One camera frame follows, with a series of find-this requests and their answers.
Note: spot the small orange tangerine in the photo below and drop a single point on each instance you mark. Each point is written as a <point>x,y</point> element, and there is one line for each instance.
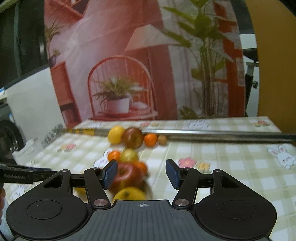
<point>150,139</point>

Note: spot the printed backdrop cloth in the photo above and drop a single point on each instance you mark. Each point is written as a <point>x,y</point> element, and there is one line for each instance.
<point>145,60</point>

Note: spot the small orange mandarin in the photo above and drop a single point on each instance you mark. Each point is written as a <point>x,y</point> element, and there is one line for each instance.
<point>114,155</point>

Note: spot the wooden door panel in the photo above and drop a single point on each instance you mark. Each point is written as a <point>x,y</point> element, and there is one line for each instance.
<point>274,27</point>

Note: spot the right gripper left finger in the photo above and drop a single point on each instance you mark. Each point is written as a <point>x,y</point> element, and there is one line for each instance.
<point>97,181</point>

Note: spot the yellow apple in bowl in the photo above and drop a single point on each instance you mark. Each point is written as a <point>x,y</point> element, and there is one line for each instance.
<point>130,193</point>

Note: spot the dark red apple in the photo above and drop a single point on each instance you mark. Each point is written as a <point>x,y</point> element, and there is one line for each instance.
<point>132,138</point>

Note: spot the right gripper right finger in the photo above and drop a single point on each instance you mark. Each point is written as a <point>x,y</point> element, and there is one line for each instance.
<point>185,180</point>

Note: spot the checked bunny tablecloth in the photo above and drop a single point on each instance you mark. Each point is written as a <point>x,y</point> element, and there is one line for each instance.
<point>252,164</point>

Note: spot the orange behind red apple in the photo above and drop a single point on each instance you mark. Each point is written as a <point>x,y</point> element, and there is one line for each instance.
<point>142,167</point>

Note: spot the silver telescopic metal pole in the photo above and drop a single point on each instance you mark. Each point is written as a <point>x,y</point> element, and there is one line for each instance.
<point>201,135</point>

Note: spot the small brown kiwi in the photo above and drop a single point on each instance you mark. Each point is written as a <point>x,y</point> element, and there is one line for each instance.
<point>162,140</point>

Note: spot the white plastic tray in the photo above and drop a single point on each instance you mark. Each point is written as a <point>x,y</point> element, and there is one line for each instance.
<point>28,152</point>

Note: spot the yellow lemon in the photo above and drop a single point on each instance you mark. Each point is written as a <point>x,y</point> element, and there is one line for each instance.
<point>114,135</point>

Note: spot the washing machine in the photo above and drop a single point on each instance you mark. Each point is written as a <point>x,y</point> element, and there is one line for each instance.
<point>11,137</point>

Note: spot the yellow-green round fruit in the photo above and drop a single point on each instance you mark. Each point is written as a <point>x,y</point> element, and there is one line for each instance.
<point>129,155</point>

